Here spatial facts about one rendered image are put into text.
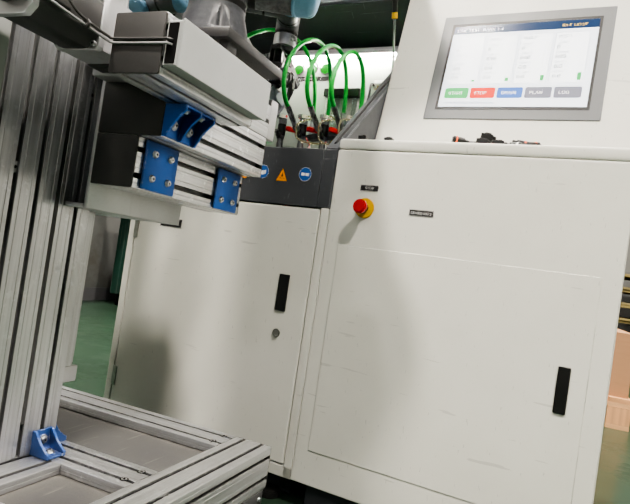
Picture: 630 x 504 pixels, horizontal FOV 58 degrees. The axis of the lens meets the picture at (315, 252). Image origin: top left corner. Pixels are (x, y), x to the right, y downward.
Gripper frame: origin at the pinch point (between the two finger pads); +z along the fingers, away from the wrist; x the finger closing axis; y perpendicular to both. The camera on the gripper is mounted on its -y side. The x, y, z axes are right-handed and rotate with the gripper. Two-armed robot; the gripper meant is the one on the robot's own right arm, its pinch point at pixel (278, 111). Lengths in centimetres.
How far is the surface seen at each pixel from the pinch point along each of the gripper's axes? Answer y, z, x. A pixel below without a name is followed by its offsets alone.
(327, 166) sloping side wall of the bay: 22.4, 21.5, 32.6
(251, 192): 22.4, 30.2, 9.7
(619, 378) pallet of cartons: -195, 85, 114
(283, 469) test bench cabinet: 22, 103, 33
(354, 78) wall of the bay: -31.5, -22.3, 10.4
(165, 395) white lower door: 22, 93, -10
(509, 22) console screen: -10, -30, 68
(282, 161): 22.4, 20.8, 18.4
